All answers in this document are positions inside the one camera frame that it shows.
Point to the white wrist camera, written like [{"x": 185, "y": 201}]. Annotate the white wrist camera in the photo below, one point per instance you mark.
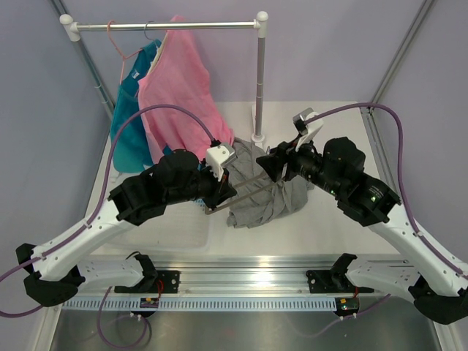
[
  {"x": 218, "y": 157},
  {"x": 306, "y": 126}
]

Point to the pink t shirt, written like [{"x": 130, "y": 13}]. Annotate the pink t shirt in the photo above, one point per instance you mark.
[{"x": 180, "y": 78}]

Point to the white slotted cable duct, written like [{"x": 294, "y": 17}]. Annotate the white slotted cable duct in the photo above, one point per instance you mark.
[{"x": 202, "y": 304}]

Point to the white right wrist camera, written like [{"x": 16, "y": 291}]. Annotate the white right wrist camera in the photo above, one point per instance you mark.
[{"x": 306, "y": 126}]

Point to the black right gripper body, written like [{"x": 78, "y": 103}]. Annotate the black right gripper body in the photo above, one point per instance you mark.
[{"x": 295, "y": 159}]

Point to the silver clothes rack rail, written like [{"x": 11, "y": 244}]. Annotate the silver clothes rack rail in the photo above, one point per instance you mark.
[{"x": 74, "y": 29}]

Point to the grey t shirt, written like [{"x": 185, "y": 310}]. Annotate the grey t shirt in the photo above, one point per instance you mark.
[{"x": 264, "y": 200}]

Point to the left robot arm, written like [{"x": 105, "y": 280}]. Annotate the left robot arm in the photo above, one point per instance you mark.
[{"x": 60, "y": 269}]

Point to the teal t shirt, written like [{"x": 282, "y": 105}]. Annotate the teal t shirt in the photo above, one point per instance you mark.
[{"x": 131, "y": 153}]

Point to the white clothes rack base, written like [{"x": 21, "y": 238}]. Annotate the white clothes rack base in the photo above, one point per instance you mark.
[{"x": 257, "y": 123}]

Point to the pink wire hanger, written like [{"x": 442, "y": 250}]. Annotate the pink wire hanger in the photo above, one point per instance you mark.
[{"x": 123, "y": 56}]

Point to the silver clothes rack pole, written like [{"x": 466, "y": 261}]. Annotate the silver clothes rack pole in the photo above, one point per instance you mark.
[{"x": 260, "y": 71}]

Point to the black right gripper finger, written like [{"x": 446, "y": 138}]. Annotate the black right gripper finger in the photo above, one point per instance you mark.
[
  {"x": 275, "y": 175},
  {"x": 269, "y": 162}
]

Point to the cream hanger of pink shirt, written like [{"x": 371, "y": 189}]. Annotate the cream hanger of pink shirt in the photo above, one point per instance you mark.
[{"x": 158, "y": 46}]

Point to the white plastic laundry basket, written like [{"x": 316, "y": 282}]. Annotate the white plastic laundry basket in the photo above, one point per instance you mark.
[{"x": 183, "y": 227}]

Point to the aluminium frame rail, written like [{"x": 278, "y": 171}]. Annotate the aluminium frame rail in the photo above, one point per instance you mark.
[{"x": 269, "y": 274}]

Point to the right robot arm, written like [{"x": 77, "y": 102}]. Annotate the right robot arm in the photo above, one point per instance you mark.
[{"x": 430, "y": 282}]

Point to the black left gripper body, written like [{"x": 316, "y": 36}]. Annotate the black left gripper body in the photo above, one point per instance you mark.
[{"x": 212, "y": 189}]

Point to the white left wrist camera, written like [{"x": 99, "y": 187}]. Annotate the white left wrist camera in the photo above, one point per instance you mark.
[{"x": 218, "y": 157}]

